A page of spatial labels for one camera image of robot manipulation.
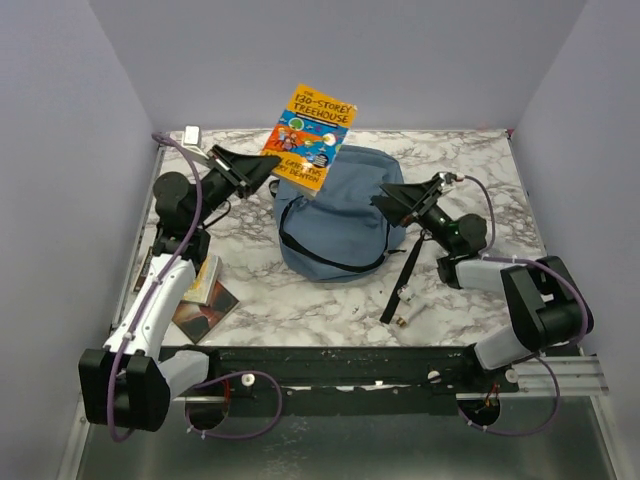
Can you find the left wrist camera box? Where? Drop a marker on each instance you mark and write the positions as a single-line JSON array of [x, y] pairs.
[[191, 141]]

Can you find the yellow illustrated book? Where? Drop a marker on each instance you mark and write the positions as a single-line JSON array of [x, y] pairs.
[[201, 289]]

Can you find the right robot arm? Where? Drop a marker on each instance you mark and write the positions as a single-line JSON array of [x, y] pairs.
[[544, 304]]

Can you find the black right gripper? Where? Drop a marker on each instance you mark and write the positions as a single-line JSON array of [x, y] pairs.
[[425, 195]]

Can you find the yellow treehouse book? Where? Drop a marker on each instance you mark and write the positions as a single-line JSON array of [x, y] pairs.
[[307, 137]]

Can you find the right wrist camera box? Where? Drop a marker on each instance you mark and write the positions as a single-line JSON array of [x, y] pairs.
[[449, 180]]

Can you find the blue student backpack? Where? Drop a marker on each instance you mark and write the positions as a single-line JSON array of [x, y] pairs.
[[338, 235]]

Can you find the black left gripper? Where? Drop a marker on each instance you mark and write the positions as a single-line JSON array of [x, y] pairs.
[[251, 168]]

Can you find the aluminium frame rail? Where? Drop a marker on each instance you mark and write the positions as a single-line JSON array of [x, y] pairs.
[[576, 376]]

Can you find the dark red notebook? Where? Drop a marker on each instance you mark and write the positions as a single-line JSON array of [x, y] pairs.
[[196, 321]]

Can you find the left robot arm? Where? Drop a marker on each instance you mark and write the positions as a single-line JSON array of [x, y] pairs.
[[125, 384]]

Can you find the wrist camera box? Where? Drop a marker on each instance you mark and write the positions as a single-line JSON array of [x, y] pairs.
[[191, 141], [449, 180]]

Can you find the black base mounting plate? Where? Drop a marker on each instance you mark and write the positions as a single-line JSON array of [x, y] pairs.
[[350, 381]]

